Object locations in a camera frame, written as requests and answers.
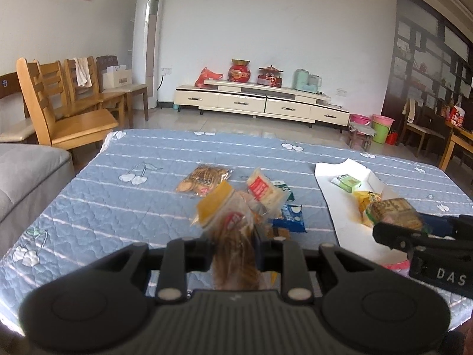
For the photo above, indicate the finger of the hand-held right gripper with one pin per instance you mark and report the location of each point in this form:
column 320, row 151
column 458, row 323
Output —
column 399, row 236
column 443, row 225

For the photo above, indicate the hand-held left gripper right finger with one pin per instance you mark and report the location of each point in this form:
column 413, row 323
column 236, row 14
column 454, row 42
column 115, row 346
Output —
column 269, row 253

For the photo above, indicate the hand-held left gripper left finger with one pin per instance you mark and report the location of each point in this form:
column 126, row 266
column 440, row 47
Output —
column 199, row 253

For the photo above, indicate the brown block snack packet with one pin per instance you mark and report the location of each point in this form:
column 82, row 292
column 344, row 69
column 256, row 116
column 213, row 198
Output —
column 395, row 212

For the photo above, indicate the yellow-topped brown bread packet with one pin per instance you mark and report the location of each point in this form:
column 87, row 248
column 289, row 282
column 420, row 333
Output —
column 232, row 229

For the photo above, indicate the white paper bag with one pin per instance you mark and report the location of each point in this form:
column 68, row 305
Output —
column 332, row 210

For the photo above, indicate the pink wrapper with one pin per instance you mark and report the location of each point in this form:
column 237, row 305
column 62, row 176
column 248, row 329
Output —
column 397, row 265

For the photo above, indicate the blue snack packet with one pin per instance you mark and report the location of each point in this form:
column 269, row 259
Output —
column 292, row 218

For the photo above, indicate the yellow snack packet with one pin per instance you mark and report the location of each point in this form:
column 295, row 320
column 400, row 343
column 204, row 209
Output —
column 364, row 201

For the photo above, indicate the red label cracker packet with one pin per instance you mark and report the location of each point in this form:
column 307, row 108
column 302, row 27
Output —
column 262, row 190

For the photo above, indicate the green and white snack packet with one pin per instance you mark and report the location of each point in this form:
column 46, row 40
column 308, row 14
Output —
column 285, row 189

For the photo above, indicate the brown cookie packet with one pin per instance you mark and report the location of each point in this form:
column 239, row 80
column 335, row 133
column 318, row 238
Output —
column 201, row 179

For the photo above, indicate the small green snack box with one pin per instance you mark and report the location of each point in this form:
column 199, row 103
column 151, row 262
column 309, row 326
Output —
column 346, row 183

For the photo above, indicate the wooden dining table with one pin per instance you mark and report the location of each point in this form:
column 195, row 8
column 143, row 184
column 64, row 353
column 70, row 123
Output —
column 460, row 140

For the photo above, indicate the dark dining chair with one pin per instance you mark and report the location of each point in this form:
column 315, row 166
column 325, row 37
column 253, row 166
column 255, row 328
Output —
column 421, row 133

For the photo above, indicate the small red container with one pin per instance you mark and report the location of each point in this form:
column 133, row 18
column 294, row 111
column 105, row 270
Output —
column 392, row 138

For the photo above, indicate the green bucket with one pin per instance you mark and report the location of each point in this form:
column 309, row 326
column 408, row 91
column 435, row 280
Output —
column 382, row 129

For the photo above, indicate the red and white bag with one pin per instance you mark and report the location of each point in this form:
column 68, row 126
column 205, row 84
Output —
column 458, row 115

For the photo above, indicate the cream cloth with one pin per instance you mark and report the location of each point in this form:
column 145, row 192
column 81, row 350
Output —
column 409, row 111

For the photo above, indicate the pink basin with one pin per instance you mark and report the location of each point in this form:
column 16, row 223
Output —
column 359, row 119

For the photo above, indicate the cream television cabinet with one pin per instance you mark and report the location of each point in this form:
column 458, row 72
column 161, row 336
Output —
column 240, row 100

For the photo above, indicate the red pavilion gift box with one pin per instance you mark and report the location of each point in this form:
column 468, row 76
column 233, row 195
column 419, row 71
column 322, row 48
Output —
column 270, row 78

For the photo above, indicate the red plastic bag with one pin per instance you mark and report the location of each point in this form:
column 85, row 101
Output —
column 207, row 78

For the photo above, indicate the mint green kettle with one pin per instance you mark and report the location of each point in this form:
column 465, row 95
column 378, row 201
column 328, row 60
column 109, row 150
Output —
column 301, row 80

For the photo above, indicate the light wooden chair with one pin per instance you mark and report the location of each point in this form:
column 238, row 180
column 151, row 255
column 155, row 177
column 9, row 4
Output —
column 77, row 125
column 107, row 98
column 55, row 81

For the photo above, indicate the dark brown chair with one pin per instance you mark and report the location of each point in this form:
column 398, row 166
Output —
column 135, row 88

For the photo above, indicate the dark display cabinet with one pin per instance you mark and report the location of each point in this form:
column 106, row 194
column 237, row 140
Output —
column 428, row 44

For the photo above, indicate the red round jar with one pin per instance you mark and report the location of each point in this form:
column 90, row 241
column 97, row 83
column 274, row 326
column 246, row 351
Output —
column 240, row 72

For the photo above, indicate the grey sofa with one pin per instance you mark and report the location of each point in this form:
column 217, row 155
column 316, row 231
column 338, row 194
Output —
column 26, row 177

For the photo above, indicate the white printed gift bag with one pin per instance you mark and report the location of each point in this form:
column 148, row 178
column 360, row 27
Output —
column 118, row 78

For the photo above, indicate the white towel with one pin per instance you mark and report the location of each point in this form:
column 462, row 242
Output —
column 83, row 72

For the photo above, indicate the white standing air conditioner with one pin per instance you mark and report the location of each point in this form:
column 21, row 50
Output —
column 146, row 44

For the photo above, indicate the white wall outlet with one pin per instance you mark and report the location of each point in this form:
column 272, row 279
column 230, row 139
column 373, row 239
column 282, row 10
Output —
column 341, row 91
column 167, row 71

